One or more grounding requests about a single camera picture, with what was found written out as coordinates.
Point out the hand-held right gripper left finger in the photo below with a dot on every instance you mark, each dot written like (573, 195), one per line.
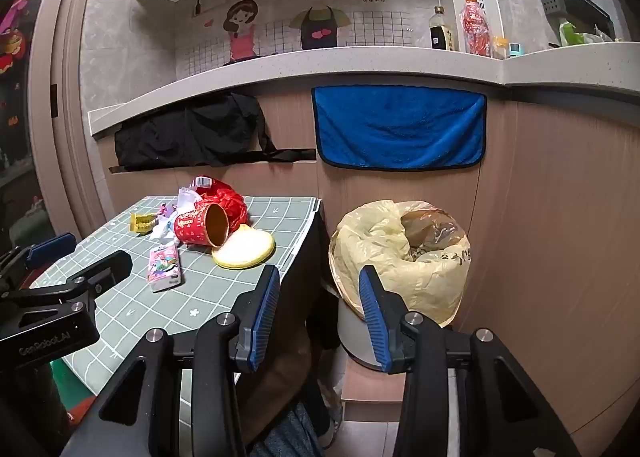
(265, 317)

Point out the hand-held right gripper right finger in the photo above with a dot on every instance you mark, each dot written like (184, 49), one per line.
(372, 317)

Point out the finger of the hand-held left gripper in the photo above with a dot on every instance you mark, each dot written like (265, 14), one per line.
(50, 243)
(112, 264)

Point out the white trash bin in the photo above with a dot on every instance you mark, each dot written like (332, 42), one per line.
(355, 337)

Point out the pink tissue packet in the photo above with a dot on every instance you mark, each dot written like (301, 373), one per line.
(164, 267)

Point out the white wrappers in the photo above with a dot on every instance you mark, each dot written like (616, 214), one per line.
(162, 232)

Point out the yellow round lid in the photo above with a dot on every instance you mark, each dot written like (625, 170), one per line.
(245, 247)

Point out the small purple candy wrapper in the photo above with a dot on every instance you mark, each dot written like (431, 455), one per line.
(167, 210)

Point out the red paper cup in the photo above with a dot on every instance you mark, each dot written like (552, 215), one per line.
(192, 227)

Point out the white plastic wrapper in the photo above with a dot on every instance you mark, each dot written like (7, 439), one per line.
(187, 197)

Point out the red plastic bag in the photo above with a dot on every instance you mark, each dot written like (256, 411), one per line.
(230, 204)

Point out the red white snack wrapper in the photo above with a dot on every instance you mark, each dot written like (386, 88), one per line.
(207, 183)

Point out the person's left forearm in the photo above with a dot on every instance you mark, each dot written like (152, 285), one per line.
(30, 412)

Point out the green checked tablecloth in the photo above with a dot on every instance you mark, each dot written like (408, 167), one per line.
(225, 287)

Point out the person's brown coat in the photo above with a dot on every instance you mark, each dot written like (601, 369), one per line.
(280, 377)

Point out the person's jeans leg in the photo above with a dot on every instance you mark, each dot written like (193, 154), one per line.
(290, 437)

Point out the black cloth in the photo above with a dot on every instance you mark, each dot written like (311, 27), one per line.
(190, 137)

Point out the blue towel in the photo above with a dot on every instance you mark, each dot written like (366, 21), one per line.
(400, 127)

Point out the colourful door sticker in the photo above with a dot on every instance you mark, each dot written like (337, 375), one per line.
(15, 12)

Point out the grey stone countertop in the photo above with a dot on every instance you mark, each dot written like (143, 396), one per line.
(350, 69)

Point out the dark soy sauce bottle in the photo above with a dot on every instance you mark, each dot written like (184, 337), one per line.
(442, 34)

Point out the small yellow lid jar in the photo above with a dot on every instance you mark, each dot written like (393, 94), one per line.
(500, 49)

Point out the small teal container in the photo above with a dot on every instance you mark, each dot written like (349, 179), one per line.
(515, 51)

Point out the red drink bottle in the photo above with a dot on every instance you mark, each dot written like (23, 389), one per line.
(476, 29)

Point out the green white plastic bag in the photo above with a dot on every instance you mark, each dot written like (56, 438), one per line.
(570, 34)

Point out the black dish rack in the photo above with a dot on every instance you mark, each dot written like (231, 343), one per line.
(585, 4)

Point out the brown door frame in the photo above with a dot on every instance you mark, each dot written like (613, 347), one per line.
(65, 87)

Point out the cartoon couple wall sticker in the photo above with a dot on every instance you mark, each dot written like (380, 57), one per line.
(320, 22)

